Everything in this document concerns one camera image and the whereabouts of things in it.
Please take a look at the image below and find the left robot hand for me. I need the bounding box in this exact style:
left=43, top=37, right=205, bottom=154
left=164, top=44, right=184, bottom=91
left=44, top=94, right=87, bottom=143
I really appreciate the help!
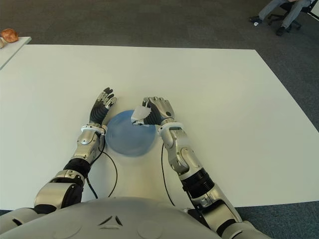
left=88, top=87, right=119, bottom=126

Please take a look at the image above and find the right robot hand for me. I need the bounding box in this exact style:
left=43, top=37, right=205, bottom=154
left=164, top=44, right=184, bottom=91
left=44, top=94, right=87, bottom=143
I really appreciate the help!
left=131, top=96, right=175, bottom=126

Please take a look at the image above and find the white charger plug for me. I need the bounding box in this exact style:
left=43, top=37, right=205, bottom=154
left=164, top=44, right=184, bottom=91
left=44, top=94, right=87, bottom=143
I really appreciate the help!
left=131, top=106, right=152, bottom=122

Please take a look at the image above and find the blue round plate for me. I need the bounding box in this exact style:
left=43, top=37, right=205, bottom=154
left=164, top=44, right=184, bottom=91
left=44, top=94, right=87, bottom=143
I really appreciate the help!
left=105, top=110, right=158, bottom=157

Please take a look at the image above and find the white side table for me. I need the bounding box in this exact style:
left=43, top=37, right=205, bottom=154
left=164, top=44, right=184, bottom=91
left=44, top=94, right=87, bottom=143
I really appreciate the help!
left=0, top=36, right=32, bottom=70

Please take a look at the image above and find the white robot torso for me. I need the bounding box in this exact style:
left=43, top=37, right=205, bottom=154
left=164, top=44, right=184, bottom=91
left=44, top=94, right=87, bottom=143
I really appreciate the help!
left=0, top=196, right=223, bottom=239

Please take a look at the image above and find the reddish brown round fruit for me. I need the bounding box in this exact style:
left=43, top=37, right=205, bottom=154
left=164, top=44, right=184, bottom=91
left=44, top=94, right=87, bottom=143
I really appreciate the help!
left=0, top=28, right=19, bottom=43

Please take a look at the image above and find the black office chair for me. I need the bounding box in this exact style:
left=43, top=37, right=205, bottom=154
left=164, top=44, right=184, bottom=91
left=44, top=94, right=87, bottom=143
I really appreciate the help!
left=268, top=0, right=314, bottom=28

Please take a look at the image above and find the seated person in jeans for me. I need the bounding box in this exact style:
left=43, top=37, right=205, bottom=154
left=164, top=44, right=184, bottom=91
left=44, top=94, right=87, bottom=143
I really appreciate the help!
left=249, top=0, right=313, bottom=36

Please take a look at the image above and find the thin black cable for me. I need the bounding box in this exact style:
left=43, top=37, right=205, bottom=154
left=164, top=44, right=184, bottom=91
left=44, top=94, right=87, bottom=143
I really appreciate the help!
left=99, top=150, right=118, bottom=199
left=160, top=142, right=176, bottom=206

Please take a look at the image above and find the thick dark cable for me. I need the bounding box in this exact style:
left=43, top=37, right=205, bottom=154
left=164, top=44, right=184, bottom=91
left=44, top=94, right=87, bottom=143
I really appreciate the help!
left=85, top=176, right=98, bottom=199

